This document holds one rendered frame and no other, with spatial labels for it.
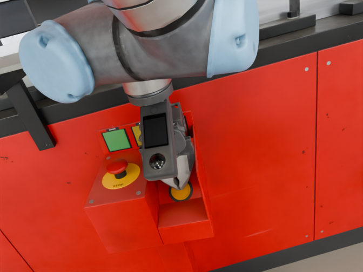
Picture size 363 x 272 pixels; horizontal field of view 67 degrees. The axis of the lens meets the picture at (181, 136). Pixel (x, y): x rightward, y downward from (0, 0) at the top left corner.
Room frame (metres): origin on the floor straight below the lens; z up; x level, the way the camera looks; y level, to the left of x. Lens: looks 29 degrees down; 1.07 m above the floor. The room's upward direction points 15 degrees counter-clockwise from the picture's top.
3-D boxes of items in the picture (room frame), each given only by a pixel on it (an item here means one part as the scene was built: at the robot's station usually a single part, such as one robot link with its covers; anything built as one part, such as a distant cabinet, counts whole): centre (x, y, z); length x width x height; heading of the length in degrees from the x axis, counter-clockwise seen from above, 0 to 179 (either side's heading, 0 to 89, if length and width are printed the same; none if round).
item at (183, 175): (0.43, 0.01, 0.77); 0.06 x 0.03 x 0.09; 173
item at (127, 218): (0.43, 0.08, 0.75); 0.20 x 0.16 x 0.18; 83
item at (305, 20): (0.76, -0.27, 0.89); 0.30 x 0.05 x 0.03; 92
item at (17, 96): (0.61, 0.33, 0.88); 0.14 x 0.04 x 0.22; 2
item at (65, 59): (0.31, 0.07, 1.02); 0.11 x 0.11 x 0.08; 60
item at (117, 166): (0.42, 0.13, 0.79); 0.04 x 0.04 x 0.04
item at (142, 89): (0.41, 0.03, 0.95); 0.08 x 0.08 x 0.05
